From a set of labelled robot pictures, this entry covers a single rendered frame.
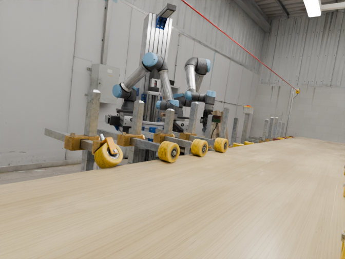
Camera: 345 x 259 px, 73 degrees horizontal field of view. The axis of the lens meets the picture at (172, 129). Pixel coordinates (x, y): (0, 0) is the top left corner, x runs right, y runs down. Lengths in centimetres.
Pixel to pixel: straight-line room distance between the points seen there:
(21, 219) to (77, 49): 367
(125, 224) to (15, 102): 333
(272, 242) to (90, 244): 32
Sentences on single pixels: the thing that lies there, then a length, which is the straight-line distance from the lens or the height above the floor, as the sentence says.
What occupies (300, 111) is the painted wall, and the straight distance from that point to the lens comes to 956.
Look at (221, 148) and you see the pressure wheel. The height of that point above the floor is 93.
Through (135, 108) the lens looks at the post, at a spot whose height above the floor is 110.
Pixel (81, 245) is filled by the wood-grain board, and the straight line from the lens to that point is 41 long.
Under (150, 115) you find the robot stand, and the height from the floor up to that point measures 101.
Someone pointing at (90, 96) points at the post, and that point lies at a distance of 96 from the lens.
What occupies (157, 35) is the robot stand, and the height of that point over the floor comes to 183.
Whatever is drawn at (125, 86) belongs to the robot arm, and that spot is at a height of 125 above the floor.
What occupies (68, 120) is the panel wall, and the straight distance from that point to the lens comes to 399.
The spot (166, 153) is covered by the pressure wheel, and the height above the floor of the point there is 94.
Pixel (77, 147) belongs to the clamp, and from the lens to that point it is 93.
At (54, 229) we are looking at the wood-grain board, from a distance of 46.
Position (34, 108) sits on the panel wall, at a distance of 378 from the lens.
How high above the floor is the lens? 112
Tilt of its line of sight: 5 degrees down
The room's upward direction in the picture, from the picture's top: 7 degrees clockwise
